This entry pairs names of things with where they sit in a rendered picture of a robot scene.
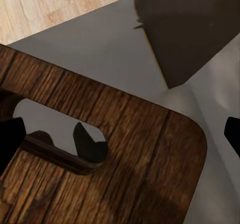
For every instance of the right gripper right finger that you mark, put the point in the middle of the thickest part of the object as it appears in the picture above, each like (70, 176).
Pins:
(232, 133)

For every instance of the cutting board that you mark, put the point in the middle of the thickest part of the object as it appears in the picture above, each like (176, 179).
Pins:
(155, 155)

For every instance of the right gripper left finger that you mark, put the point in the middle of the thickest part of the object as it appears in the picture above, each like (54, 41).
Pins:
(12, 133)

